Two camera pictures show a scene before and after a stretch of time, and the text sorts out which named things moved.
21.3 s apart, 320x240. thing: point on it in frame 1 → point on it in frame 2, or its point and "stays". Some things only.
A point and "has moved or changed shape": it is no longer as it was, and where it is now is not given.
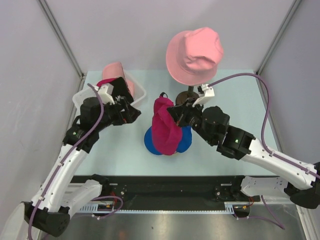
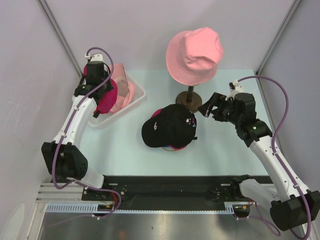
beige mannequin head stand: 182,96 stays
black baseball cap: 120,88 → 174,126
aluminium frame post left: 52,18 stays
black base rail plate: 168,192 stays
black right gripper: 180,113 → 204,108
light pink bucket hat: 193,56 stays
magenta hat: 167,136 has moved or changed shape
